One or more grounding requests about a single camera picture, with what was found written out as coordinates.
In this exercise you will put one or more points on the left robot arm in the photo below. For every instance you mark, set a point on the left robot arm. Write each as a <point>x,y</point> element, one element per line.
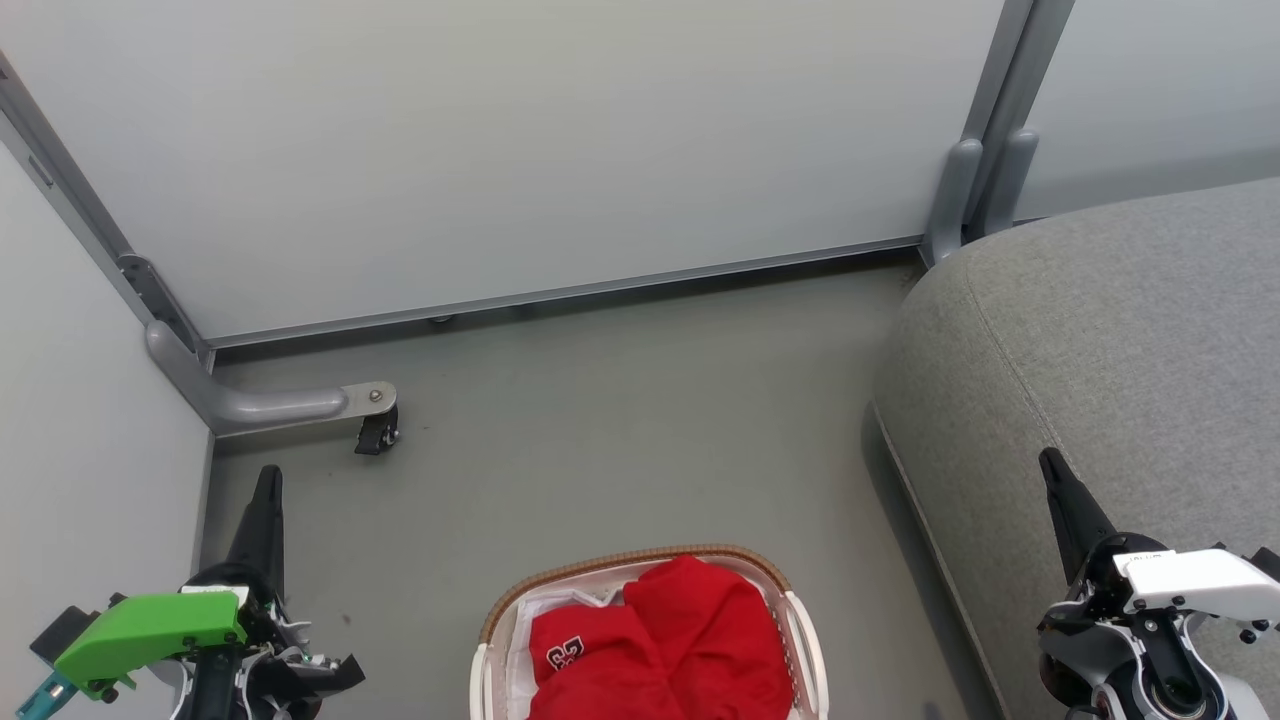
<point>215,690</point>

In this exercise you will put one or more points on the grey fabric sofa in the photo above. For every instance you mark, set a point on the grey fabric sofa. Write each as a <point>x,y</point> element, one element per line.
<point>1100,350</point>

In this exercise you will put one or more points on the grey partition bottom rail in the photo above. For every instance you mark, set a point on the grey partition bottom rail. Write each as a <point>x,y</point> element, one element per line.
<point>560,295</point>

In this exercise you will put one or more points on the grey curved partition foot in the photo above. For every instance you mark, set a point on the grey curved partition foot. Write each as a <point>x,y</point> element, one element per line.
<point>950,200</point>
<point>250,405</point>
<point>1010,180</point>

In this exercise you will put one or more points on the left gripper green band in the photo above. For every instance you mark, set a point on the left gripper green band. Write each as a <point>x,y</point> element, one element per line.
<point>150,630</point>

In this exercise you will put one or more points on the black caster wheel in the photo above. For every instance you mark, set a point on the black caster wheel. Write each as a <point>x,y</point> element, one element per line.
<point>375,433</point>

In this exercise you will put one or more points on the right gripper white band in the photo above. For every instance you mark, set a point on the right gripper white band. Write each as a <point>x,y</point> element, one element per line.
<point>1200,585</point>

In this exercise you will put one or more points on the white laundry basket brown rim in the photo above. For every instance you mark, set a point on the white laundry basket brown rim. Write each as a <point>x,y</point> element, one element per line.
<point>803,640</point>

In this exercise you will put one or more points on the red garment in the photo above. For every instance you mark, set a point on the red garment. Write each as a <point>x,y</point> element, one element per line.
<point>690,640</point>

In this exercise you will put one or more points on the grey partition post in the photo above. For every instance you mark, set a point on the grey partition post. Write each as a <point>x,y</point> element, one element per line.
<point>1020,60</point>
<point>70,185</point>

